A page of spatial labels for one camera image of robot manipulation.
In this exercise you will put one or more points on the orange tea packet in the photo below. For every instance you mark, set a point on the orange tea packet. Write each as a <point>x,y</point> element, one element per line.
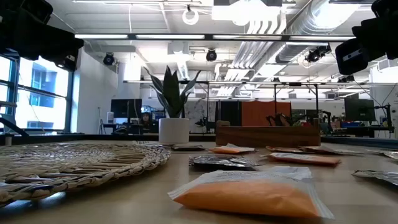
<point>248,196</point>
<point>304,159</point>
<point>283,149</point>
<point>231,150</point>

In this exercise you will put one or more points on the wooden tea box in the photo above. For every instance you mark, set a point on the wooden tea box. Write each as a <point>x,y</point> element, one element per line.
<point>267,137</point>

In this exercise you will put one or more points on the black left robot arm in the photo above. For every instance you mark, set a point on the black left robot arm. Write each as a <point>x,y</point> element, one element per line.
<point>18,12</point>

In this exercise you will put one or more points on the large window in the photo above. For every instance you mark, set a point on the large window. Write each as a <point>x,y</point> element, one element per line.
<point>43,93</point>

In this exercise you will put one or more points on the black background monitor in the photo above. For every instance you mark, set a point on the black background monitor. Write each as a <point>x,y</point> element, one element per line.
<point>359,110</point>
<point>126,108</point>

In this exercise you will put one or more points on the white canister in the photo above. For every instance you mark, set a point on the white canister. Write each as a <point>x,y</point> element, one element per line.
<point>110,118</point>

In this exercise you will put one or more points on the round woven placemat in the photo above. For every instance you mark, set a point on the round woven placemat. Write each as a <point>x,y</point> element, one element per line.
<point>62,168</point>

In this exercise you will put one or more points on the person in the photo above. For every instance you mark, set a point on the person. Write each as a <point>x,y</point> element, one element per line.
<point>145,120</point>

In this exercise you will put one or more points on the orange room divider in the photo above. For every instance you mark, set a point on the orange room divider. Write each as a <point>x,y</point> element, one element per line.
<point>264,112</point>

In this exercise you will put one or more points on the snake plant in white pot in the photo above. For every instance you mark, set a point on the snake plant in white pot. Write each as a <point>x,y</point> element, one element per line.
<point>174,130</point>

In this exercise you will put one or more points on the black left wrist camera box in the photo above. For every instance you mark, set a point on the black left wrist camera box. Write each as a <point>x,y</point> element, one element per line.
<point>66,63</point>

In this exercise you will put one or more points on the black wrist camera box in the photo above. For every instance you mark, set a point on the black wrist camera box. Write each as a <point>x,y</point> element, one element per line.
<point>348,62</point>
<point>66,63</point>

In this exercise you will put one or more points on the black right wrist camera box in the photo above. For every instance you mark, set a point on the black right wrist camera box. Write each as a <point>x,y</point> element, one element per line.
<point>348,62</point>

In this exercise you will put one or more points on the black ceiling camera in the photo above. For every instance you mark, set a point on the black ceiling camera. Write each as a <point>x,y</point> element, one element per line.
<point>108,59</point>
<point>317,54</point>
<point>211,55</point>

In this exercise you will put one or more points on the silver ventilation duct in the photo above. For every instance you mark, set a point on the silver ventilation duct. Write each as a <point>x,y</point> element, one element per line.
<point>311,18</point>

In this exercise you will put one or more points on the black metal table frame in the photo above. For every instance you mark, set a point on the black metal table frame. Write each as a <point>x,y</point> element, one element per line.
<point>93,137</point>

